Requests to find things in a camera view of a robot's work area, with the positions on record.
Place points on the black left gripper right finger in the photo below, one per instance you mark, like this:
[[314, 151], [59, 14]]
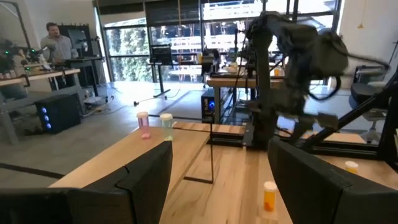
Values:
[[311, 196]]

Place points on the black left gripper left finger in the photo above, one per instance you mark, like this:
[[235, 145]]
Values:
[[140, 193]]

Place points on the small orange pill bottle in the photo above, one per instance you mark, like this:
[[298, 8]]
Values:
[[270, 199]]

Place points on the narrow orange pill bottle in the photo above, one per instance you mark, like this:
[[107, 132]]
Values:
[[351, 168]]

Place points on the pink pill bottle white cap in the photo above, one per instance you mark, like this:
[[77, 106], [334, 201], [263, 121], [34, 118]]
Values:
[[143, 124]]

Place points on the clear pill bottle coloured pills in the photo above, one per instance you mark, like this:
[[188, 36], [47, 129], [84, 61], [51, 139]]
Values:
[[166, 127]]

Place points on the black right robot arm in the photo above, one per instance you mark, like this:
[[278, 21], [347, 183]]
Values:
[[262, 93]]

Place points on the grey office chair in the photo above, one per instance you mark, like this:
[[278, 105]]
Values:
[[362, 93]]

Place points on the wooden workbench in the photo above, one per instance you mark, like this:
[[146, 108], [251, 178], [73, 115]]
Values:
[[230, 82]]

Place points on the black computer tower blue light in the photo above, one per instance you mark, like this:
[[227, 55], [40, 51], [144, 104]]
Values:
[[207, 104]]

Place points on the yellow hanging tag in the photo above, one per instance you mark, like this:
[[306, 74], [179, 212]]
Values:
[[360, 25]]

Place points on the black computer tower blue lights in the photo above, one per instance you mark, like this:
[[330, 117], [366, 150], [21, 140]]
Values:
[[62, 112]]

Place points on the black monitor on stand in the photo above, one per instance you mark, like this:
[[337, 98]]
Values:
[[161, 54]]

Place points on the black standing desk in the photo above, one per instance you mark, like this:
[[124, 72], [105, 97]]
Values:
[[84, 59]]

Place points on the light wooden desk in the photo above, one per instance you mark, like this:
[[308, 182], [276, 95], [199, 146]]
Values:
[[46, 74]]

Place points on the person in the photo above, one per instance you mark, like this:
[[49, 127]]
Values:
[[60, 46]]

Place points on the black background robot arms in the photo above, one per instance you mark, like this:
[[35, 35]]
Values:
[[9, 53]]

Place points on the black aluminium table frame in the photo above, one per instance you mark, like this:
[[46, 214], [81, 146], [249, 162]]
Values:
[[342, 147]]

